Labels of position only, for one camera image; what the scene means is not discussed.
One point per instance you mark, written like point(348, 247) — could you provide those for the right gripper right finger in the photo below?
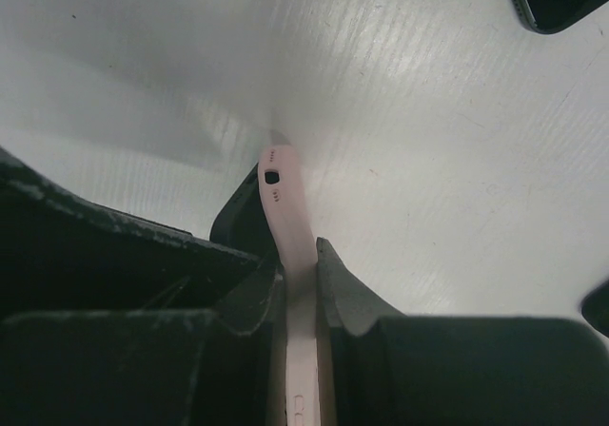
point(390, 368)

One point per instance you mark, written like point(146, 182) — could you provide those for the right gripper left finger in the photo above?
point(154, 365)

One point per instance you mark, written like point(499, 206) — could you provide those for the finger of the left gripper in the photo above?
point(60, 252)

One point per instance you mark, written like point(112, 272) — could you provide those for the pink phone case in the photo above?
point(309, 395)

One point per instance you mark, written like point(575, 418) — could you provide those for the black phone case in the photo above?
point(595, 308)

